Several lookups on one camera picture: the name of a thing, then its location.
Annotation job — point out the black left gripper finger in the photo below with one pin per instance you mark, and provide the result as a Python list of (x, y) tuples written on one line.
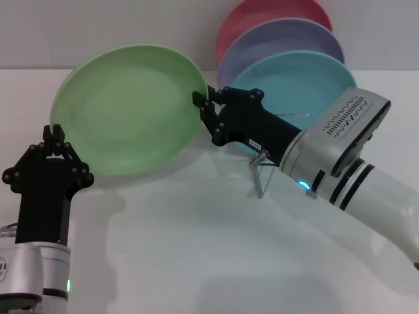
[(77, 167), (26, 160)]

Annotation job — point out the purple plastic plate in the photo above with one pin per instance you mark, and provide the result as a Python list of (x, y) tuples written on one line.
[(281, 36)]

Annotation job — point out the red plastic plate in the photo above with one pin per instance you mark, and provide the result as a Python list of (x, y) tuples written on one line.
[(252, 16)]

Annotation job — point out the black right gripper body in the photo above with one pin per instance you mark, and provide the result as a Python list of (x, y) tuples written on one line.
[(258, 127)]

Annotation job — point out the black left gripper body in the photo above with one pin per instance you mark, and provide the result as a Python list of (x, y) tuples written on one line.
[(44, 206)]

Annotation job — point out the teal plastic plate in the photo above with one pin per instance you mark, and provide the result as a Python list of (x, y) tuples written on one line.
[(294, 78)]

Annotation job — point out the green plastic plate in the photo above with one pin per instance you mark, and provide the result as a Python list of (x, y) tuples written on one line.
[(131, 108)]

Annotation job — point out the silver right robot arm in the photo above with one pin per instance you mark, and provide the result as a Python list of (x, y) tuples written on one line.
[(376, 196)]

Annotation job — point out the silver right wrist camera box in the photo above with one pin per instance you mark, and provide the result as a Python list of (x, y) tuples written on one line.
[(347, 127)]

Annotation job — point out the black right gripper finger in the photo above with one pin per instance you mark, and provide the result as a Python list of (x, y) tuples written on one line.
[(212, 124), (242, 95)]

